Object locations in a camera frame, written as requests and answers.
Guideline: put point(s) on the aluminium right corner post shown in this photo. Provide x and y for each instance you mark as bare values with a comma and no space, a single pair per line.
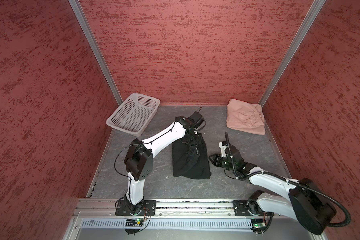
305,26

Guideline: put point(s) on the green circuit board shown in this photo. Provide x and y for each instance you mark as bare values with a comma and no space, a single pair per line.
134,223
258,225

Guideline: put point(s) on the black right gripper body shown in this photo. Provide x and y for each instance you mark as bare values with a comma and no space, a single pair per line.
226,164

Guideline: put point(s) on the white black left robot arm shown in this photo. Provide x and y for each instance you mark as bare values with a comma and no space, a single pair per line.
140,157

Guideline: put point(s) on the right green circuit board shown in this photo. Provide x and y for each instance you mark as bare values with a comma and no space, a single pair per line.
258,225

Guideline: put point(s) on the white slotted cable duct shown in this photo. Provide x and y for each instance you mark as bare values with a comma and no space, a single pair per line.
186,224

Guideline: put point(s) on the left green circuit board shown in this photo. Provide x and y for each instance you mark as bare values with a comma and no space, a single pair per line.
134,223

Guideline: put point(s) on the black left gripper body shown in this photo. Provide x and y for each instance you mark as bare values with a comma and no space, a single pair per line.
193,138

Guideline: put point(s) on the aluminium left corner post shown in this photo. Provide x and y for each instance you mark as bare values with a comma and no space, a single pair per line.
85,26

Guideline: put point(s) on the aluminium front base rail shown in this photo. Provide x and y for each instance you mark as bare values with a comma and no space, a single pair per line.
92,207

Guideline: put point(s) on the black shorts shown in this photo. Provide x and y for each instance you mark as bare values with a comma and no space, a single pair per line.
190,161

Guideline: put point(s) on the aluminium corner post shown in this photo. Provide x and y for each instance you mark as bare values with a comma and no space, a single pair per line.
305,26
85,26

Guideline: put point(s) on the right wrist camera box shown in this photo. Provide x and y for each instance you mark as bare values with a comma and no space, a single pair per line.
230,151

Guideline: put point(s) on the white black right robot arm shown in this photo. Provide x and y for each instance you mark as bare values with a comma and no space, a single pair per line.
298,200

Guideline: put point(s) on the white perforated plastic basket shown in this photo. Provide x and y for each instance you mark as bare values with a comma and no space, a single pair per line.
134,114

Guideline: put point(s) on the pink drawstring shorts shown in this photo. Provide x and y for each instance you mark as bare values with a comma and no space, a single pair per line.
245,117

